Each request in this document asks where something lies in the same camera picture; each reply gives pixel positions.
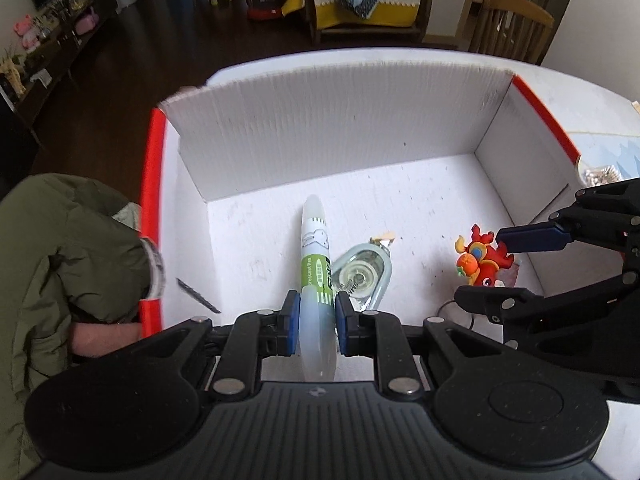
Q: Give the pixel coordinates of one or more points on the dark TV cabinet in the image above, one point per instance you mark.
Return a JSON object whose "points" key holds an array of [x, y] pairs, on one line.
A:
{"points": [[55, 55]]}

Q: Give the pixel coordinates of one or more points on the red toy car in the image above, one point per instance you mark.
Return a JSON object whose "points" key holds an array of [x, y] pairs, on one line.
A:
{"points": [[262, 7]]}

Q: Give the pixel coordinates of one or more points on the wooden chair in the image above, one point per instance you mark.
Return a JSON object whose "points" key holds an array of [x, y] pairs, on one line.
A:
{"points": [[515, 25]]}

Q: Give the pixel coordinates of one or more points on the wooden sofa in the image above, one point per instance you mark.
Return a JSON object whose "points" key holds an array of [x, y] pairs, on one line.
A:
{"points": [[370, 30]]}

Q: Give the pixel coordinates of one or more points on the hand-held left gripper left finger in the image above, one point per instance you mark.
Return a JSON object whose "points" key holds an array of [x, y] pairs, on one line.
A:
{"points": [[291, 322]]}

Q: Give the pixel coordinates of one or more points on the olive green jacket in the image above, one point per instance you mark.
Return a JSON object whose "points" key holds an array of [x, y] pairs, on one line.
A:
{"points": [[60, 260]]}

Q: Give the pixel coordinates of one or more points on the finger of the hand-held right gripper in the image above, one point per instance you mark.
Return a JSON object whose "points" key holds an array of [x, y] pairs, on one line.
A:
{"points": [[500, 302], [532, 237]]}

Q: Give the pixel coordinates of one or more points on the grey correction tape dispenser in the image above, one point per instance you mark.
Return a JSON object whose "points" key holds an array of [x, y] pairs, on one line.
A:
{"points": [[362, 272]]}

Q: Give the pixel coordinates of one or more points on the pink plush toy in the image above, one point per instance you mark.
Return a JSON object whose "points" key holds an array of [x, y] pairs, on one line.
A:
{"points": [[27, 27]]}

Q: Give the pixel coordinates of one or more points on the black strip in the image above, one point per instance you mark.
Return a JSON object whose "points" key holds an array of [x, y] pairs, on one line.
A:
{"points": [[197, 296]]}

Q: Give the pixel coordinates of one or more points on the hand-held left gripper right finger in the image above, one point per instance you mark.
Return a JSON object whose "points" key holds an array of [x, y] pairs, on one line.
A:
{"points": [[342, 322]]}

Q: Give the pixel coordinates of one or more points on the red dragon toy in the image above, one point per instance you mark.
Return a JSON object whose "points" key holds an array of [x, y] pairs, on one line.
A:
{"points": [[482, 260]]}

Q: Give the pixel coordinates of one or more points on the yellow ornament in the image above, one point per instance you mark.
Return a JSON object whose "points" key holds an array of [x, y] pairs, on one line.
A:
{"points": [[10, 75]]}

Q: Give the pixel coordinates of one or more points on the blue printed table mat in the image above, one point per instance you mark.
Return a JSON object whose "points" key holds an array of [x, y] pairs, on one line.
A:
{"points": [[607, 147]]}

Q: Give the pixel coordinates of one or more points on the white red cardboard box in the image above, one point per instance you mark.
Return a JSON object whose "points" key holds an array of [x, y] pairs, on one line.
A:
{"points": [[350, 125]]}

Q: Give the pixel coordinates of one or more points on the white green marker pen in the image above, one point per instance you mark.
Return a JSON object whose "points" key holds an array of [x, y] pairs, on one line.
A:
{"points": [[316, 270]]}

